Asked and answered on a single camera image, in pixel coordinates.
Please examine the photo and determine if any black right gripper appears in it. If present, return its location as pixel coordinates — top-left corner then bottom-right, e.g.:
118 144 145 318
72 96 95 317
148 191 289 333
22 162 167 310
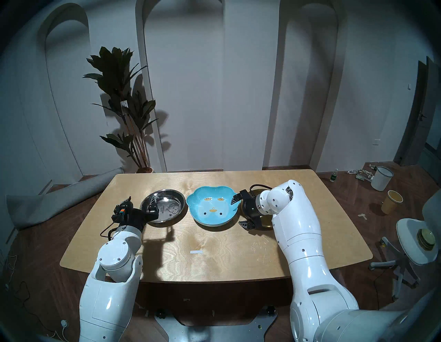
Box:
232 190 261 231

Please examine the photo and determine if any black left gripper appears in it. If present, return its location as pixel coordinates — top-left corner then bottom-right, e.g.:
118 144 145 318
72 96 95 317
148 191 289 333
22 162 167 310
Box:
111 196 160 231

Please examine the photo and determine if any stainless steel dinosaur plate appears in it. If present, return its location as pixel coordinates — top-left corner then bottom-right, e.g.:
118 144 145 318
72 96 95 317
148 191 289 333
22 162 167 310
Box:
140 189 186 224

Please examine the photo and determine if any blue animal face plate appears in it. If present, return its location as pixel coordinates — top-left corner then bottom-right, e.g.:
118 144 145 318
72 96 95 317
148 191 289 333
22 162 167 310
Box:
186 185 240 227

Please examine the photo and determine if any small stack of plates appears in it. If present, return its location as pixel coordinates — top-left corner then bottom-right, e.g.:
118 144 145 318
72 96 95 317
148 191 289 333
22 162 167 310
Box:
416 228 435 251

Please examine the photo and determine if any gold metal plate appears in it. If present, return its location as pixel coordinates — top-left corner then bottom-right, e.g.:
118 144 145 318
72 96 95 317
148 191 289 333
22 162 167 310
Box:
240 197 275 231

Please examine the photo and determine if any pile of floor clutter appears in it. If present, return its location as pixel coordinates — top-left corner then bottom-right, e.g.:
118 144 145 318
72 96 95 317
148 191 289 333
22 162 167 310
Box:
348 165 376 182

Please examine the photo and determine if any tall green leafy plant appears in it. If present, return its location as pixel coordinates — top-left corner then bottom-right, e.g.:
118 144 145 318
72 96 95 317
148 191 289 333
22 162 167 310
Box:
83 47 159 170

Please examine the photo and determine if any white bucket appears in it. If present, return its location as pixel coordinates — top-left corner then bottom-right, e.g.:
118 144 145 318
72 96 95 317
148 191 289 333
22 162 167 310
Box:
371 166 394 192

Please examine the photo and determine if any yellow paper cup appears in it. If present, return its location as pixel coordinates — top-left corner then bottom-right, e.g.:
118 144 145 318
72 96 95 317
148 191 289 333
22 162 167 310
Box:
381 190 403 215

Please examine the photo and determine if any white office chair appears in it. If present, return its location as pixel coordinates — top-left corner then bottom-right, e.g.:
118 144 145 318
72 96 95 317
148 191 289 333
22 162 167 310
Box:
369 190 441 300

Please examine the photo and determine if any grey door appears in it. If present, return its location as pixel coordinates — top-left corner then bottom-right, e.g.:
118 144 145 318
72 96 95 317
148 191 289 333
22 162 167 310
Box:
394 57 441 167

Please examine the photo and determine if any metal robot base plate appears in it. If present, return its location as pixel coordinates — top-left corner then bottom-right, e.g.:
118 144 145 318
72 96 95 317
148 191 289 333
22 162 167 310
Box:
154 305 278 342

